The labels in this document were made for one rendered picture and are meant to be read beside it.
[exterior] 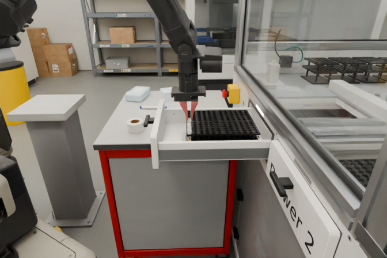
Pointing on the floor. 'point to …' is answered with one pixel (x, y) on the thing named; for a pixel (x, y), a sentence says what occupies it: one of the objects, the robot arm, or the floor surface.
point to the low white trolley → (164, 189)
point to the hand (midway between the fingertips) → (189, 117)
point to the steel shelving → (121, 17)
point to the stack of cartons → (51, 54)
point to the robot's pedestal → (61, 157)
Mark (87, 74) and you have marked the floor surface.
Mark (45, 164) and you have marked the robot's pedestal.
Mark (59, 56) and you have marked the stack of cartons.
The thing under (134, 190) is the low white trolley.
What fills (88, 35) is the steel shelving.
